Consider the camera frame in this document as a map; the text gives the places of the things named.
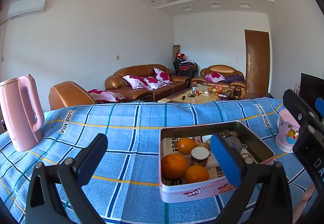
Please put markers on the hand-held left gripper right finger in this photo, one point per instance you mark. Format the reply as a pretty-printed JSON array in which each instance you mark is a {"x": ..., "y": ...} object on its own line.
[{"x": 226, "y": 160}]

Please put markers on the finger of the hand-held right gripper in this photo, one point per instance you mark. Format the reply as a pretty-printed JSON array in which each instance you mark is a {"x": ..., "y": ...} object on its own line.
[
  {"x": 320, "y": 107},
  {"x": 296, "y": 107}
]

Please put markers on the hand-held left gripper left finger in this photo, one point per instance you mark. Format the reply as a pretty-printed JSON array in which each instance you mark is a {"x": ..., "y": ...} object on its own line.
[{"x": 89, "y": 160}]

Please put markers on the small white round object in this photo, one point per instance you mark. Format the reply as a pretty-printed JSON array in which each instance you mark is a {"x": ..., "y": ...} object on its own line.
[{"x": 245, "y": 156}]

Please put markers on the small yellow-brown fruit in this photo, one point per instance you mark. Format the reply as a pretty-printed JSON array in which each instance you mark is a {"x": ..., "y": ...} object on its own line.
[{"x": 207, "y": 142}]

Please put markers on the small knobby brown nut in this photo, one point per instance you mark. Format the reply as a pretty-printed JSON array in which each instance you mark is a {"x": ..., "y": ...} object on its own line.
[{"x": 224, "y": 133}]

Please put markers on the dark brown round fruit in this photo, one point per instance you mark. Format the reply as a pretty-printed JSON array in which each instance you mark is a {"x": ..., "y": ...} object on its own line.
[{"x": 234, "y": 134}]

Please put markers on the orange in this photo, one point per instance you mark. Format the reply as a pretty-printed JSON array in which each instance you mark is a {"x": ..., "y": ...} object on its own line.
[
  {"x": 197, "y": 173},
  {"x": 174, "y": 165},
  {"x": 186, "y": 145}
]

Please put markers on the pink tin box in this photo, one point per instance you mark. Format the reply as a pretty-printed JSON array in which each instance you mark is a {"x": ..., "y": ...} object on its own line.
[{"x": 187, "y": 193}]

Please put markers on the person's right hand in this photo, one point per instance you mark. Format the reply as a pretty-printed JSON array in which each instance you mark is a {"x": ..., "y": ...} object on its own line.
[{"x": 303, "y": 208}]

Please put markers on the pink gift bag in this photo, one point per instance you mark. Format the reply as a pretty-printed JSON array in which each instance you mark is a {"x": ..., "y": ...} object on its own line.
[{"x": 298, "y": 89}]

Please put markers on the black television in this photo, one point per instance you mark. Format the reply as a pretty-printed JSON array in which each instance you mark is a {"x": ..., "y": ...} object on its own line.
[{"x": 307, "y": 84}]

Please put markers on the pink cartoon cat cup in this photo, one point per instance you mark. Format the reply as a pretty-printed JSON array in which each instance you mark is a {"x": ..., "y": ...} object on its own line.
[{"x": 284, "y": 135}]

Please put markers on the brown wooden door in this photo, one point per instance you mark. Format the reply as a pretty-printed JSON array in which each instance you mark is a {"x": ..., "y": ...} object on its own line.
[{"x": 257, "y": 67}]

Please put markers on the blue checked tablecloth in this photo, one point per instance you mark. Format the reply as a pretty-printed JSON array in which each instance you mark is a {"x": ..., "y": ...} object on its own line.
[{"x": 126, "y": 117}]

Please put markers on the printed paper liner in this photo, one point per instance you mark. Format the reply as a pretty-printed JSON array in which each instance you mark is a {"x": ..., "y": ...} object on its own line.
[{"x": 169, "y": 146}]

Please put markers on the pink floral pillow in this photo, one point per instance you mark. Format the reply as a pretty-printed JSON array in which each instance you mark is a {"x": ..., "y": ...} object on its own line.
[
  {"x": 215, "y": 77},
  {"x": 163, "y": 75},
  {"x": 106, "y": 95},
  {"x": 154, "y": 82},
  {"x": 134, "y": 81}
]

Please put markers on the purple blanket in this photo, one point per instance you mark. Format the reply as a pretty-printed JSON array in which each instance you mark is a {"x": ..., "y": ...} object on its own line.
[{"x": 234, "y": 79}]

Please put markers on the orange and red snack heap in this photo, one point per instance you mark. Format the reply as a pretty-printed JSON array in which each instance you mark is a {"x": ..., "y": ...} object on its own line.
[{"x": 217, "y": 89}]

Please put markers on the glass-topped coffee table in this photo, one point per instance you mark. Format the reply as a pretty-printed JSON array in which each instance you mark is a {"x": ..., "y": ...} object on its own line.
[{"x": 187, "y": 98}]

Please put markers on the metal drink can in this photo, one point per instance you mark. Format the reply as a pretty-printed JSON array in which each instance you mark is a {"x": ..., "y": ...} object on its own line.
[{"x": 194, "y": 91}]

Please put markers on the pink electric kettle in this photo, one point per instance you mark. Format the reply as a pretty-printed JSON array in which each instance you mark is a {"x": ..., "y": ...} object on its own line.
[{"x": 17, "y": 117}]

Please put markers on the wide brown leather armchair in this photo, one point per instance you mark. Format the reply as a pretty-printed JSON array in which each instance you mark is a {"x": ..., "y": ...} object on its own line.
[{"x": 220, "y": 69}]

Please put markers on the stack of dark chairs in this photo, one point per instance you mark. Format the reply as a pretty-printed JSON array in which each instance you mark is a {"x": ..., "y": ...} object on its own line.
[{"x": 184, "y": 69}]

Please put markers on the long brown leather sofa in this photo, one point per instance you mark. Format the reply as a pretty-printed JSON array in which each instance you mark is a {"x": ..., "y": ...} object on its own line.
[{"x": 136, "y": 69}]

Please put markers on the square ceiling light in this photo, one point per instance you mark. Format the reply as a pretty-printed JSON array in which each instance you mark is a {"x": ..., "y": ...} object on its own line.
[
  {"x": 215, "y": 5},
  {"x": 245, "y": 5}
]

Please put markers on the red plush toy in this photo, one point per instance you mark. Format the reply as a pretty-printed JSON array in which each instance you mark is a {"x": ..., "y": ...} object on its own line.
[{"x": 180, "y": 55}]

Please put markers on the tall patterned cylinder vase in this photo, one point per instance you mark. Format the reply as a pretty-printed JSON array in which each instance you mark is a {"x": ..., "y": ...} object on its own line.
[{"x": 176, "y": 48}]

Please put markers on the white wall air conditioner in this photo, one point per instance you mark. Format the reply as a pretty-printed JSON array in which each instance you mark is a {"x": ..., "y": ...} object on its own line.
[{"x": 26, "y": 8}]

